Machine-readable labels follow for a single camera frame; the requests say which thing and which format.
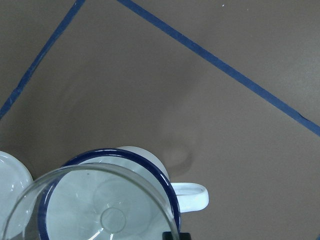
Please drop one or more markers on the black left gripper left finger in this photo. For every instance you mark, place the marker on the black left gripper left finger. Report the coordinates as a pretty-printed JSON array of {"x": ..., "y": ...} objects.
[{"x": 167, "y": 235}]

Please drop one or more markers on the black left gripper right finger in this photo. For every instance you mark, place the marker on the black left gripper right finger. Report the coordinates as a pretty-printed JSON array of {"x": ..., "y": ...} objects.
[{"x": 184, "y": 236}]

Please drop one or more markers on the white enamel mug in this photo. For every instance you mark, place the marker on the white enamel mug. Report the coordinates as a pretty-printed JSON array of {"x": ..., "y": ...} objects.
[{"x": 182, "y": 197}]

